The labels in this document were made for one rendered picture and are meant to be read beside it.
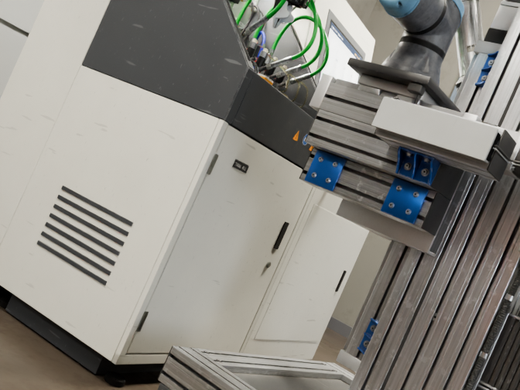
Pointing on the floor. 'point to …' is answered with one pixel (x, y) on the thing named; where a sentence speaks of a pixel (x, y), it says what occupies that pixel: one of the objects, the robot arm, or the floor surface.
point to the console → (312, 239)
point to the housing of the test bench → (40, 93)
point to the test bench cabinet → (107, 220)
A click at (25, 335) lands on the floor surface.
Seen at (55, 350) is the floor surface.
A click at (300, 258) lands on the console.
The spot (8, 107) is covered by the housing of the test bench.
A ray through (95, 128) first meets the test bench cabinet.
